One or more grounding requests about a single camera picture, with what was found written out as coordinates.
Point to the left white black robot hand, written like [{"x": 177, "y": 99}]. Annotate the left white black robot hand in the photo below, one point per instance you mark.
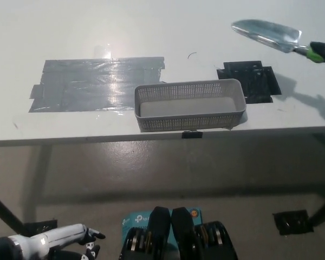
[{"x": 65, "y": 234}]

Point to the black robot body blocks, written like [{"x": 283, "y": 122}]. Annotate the black robot body blocks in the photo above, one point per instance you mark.
[{"x": 180, "y": 243}]

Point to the black floor tape patch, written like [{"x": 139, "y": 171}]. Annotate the black floor tape patch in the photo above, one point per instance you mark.
[
  {"x": 40, "y": 227},
  {"x": 292, "y": 222}
]

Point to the black table leg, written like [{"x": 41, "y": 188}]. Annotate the black table leg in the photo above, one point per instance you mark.
[
  {"x": 5, "y": 211},
  {"x": 323, "y": 211}
]

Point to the teal tp-link box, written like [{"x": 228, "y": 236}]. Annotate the teal tp-link box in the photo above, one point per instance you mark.
[{"x": 136, "y": 220}]

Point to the grey perforated plastic basket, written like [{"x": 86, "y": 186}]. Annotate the grey perforated plastic basket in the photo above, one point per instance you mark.
[{"x": 181, "y": 108}]

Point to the small black tape strip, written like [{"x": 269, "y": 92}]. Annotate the small black tape strip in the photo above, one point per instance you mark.
[{"x": 192, "y": 135}]

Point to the grey duct tape patch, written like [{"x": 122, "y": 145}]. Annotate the grey duct tape patch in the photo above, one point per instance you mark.
[{"x": 86, "y": 86}]

